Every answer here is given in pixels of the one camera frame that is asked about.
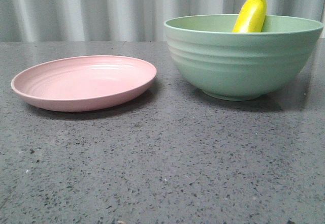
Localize yellow banana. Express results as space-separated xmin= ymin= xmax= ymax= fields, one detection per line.
xmin=232 ymin=0 xmax=267 ymax=33

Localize green ribbed bowl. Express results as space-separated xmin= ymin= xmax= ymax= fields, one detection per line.
xmin=164 ymin=14 xmax=323 ymax=101

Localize pink ribbed plate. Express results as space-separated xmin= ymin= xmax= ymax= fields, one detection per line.
xmin=11 ymin=55 xmax=157 ymax=112

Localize white pleated curtain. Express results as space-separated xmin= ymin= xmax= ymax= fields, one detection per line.
xmin=1 ymin=0 xmax=324 ymax=42

